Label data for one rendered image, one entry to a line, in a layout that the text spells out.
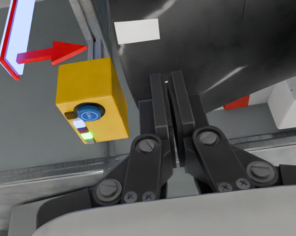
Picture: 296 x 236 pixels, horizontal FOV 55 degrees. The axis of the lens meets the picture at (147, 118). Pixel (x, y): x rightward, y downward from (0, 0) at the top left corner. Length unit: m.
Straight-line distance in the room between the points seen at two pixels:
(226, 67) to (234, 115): 0.77
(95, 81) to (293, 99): 0.54
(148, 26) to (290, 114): 0.72
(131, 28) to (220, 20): 0.07
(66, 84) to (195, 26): 0.34
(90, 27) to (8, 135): 0.64
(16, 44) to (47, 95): 0.93
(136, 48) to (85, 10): 0.40
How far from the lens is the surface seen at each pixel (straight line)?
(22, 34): 0.28
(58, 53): 0.24
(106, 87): 0.49
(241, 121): 1.01
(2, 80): 1.35
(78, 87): 0.51
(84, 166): 0.99
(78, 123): 0.54
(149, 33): 0.22
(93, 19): 0.64
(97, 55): 0.63
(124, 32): 0.22
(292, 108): 0.87
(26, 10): 0.30
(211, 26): 0.22
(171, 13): 0.22
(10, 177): 1.09
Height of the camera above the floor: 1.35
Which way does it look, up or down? 31 degrees down
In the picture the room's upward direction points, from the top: 173 degrees clockwise
